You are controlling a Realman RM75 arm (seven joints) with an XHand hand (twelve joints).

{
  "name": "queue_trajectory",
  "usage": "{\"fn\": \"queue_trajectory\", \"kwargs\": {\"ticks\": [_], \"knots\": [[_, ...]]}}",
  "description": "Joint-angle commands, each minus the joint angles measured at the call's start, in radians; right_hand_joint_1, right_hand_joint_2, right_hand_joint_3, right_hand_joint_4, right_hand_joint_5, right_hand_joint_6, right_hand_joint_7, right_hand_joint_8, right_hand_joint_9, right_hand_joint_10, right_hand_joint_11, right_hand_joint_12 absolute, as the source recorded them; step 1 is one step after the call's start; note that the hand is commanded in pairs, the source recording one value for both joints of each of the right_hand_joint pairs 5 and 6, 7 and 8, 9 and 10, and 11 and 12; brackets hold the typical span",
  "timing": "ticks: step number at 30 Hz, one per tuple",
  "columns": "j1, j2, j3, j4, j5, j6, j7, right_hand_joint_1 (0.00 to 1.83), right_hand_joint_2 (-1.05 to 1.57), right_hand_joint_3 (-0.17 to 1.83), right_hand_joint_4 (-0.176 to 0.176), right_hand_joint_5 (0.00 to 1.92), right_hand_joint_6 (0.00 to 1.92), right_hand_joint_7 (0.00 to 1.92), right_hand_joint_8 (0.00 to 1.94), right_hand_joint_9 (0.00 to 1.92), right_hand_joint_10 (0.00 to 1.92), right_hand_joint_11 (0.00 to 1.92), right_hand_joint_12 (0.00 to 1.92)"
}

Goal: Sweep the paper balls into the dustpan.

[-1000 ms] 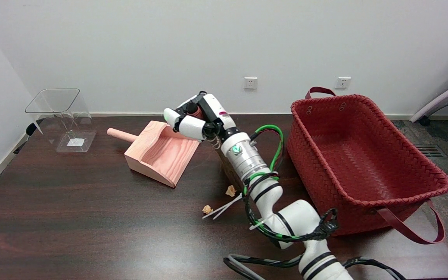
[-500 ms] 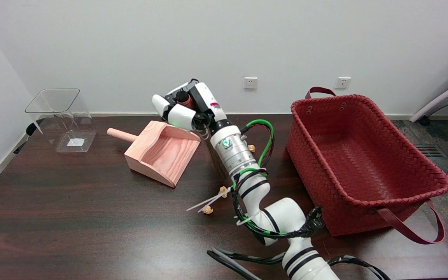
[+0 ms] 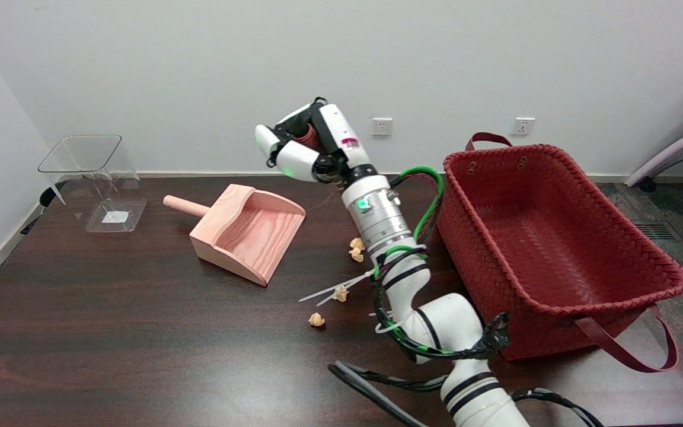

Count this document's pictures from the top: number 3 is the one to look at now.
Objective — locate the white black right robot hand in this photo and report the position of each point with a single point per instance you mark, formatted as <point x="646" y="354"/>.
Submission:
<point x="341" y="142"/>

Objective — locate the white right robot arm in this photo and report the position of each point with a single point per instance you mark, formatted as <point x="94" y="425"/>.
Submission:
<point x="448" y="323"/>

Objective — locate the pink wooden dustpan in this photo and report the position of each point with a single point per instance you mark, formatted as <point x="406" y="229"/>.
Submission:
<point x="246" y="237"/>

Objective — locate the red woven basket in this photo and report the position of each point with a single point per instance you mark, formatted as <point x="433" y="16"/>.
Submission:
<point x="555" y="237"/>

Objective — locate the clear plastic container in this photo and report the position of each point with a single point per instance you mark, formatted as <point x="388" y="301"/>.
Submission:
<point x="104" y="201"/>

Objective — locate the floor vent grille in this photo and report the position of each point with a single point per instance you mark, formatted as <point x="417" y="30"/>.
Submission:
<point x="656" y="231"/>

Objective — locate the grey office chair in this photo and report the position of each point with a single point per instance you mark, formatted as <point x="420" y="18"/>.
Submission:
<point x="673" y="151"/>

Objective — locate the white wall socket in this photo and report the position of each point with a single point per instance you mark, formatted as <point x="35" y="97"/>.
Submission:
<point x="522" y="126"/>
<point x="381" y="126"/>

